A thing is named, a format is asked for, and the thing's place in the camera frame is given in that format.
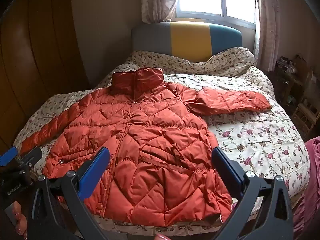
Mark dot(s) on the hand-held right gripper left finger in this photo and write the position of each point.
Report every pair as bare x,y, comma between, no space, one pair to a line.
93,173

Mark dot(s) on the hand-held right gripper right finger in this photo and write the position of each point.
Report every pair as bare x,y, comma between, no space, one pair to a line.
226,171

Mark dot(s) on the pink cloth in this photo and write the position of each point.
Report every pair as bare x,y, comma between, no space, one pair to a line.
310,180

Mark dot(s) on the grey yellow teal headboard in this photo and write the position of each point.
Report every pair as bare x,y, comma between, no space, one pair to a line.
190,37

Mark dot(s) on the cluttered wooden side table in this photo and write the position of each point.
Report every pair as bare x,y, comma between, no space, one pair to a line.
290,75

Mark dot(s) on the person's left hand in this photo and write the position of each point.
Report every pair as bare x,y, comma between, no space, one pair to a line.
21,220

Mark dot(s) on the orange quilted puffer jacket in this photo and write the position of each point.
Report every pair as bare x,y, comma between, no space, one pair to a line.
140,130

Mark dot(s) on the small floral print duvet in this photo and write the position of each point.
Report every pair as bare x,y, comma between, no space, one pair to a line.
190,61

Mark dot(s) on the brown wooden wardrobe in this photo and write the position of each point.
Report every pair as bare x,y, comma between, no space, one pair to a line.
37,55

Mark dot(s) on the person's right hand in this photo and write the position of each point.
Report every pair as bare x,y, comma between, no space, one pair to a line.
163,237

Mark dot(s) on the wooden chair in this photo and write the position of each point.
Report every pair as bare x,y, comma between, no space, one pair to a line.
306,110

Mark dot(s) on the large floral print bedspread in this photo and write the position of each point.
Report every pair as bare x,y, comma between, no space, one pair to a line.
255,140

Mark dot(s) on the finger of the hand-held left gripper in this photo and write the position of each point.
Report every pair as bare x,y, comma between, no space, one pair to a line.
7,156
31,156

